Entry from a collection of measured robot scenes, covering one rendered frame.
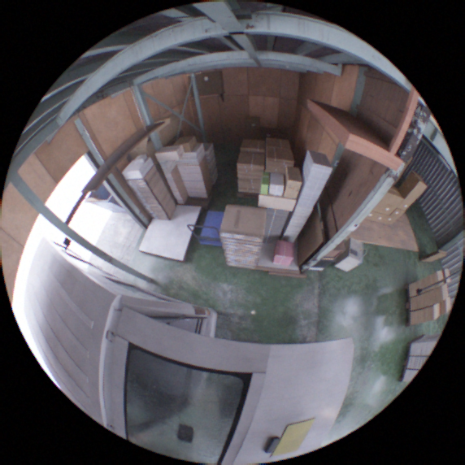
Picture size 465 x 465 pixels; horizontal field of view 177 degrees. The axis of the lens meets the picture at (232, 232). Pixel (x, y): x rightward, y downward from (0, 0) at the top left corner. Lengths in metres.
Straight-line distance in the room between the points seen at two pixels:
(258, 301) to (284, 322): 0.58
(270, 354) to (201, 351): 0.28
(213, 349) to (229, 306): 1.85
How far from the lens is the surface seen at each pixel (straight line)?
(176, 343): 0.72
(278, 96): 5.03
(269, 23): 0.82
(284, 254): 2.25
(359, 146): 0.92
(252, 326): 2.49
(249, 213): 1.73
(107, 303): 0.94
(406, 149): 1.19
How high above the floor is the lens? 2.48
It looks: 60 degrees down
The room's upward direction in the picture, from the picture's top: 7 degrees counter-clockwise
